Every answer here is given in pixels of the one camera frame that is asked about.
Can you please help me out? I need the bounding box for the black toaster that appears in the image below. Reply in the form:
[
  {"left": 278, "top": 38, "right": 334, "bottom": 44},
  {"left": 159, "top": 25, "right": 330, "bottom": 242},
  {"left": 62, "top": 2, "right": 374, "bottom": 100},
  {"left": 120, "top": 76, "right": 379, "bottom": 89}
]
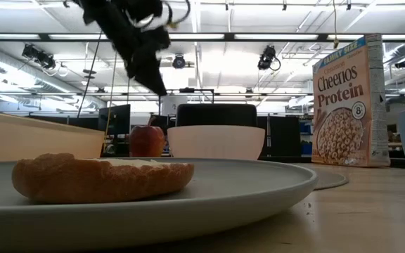
[{"left": 175, "top": 103, "right": 258, "bottom": 128}]

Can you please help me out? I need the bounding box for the red apple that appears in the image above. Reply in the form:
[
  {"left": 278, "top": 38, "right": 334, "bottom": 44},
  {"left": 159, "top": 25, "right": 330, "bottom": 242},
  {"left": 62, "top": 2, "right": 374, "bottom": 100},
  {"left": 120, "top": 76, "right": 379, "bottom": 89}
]
[{"left": 129, "top": 116, "right": 167, "bottom": 158}]

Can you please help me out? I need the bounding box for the Cheerios Protein cereal box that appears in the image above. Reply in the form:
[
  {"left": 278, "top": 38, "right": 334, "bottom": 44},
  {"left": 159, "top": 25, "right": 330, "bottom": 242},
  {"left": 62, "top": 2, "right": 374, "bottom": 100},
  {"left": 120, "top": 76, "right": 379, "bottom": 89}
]
[{"left": 311, "top": 33, "right": 392, "bottom": 168}]

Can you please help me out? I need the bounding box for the grey round placemat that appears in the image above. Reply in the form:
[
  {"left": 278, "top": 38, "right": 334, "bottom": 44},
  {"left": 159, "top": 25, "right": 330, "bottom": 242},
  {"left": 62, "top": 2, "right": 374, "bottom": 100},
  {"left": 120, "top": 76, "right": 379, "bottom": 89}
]
[{"left": 292, "top": 162, "right": 349, "bottom": 192}]

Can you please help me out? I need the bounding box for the orange translucent bin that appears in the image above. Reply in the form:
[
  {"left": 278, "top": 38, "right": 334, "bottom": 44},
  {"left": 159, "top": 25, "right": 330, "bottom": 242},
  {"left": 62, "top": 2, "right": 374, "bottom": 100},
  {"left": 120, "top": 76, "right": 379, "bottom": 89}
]
[{"left": 0, "top": 109, "right": 106, "bottom": 164}]

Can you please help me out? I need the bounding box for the yellow hanging cable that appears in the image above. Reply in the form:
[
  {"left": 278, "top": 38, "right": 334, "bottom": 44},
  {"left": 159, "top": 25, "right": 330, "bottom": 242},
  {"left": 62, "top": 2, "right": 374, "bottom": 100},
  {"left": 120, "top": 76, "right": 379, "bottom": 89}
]
[{"left": 331, "top": 0, "right": 340, "bottom": 50}]

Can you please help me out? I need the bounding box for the blue-grey round plate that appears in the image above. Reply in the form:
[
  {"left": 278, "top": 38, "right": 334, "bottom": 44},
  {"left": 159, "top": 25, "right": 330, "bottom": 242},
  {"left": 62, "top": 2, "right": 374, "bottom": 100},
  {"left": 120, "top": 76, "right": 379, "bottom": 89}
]
[{"left": 0, "top": 157, "right": 319, "bottom": 252}]

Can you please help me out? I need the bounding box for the bagel half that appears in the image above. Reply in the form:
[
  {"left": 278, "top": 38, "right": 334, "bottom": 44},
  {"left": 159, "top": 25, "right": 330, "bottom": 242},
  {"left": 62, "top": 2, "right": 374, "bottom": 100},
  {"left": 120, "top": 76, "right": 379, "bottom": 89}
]
[{"left": 11, "top": 153, "right": 195, "bottom": 205}]

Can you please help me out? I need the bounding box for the black computer monitor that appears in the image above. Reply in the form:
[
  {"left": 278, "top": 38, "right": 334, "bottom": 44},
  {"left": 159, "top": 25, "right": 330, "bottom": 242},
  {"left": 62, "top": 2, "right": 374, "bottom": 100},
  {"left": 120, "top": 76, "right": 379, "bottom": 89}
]
[{"left": 98, "top": 103, "right": 131, "bottom": 136}]

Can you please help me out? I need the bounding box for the white looped cable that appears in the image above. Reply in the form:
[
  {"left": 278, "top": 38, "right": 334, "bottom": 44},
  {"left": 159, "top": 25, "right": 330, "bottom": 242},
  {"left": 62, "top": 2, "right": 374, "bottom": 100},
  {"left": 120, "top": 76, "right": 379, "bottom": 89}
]
[{"left": 124, "top": 9, "right": 170, "bottom": 31}]

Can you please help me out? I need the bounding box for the pale pink bowl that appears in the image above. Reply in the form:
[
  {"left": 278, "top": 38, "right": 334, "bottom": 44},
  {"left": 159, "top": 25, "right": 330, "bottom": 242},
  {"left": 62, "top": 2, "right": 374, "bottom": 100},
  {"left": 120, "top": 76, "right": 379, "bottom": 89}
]
[{"left": 167, "top": 125, "right": 266, "bottom": 162}]

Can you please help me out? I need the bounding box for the black metal rack frame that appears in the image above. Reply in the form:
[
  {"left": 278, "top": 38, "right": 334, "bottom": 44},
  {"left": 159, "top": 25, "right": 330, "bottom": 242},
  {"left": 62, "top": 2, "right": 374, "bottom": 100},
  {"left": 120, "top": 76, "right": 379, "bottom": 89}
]
[{"left": 157, "top": 87, "right": 215, "bottom": 117}]

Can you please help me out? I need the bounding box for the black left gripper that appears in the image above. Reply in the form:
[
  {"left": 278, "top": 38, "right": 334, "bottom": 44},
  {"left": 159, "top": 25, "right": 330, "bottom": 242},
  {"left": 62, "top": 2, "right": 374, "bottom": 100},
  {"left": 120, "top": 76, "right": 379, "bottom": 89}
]
[{"left": 79, "top": 0, "right": 172, "bottom": 98}]

